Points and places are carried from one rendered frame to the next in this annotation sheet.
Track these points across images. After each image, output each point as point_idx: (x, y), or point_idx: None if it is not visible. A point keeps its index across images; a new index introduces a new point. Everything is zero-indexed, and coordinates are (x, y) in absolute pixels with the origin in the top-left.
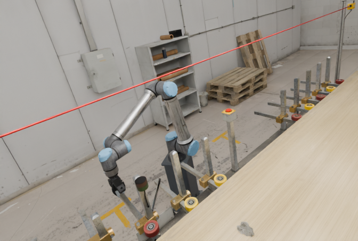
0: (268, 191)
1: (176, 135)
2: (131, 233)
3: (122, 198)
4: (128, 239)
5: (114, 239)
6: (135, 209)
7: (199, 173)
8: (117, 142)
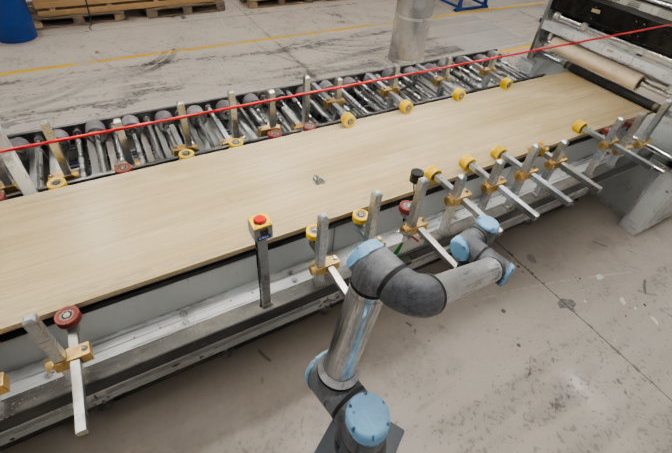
0: (273, 200)
1: (357, 394)
2: (465, 441)
3: (456, 262)
4: (468, 430)
5: (498, 440)
6: (432, 241)
7: (334, 275)
8: (476, 240)
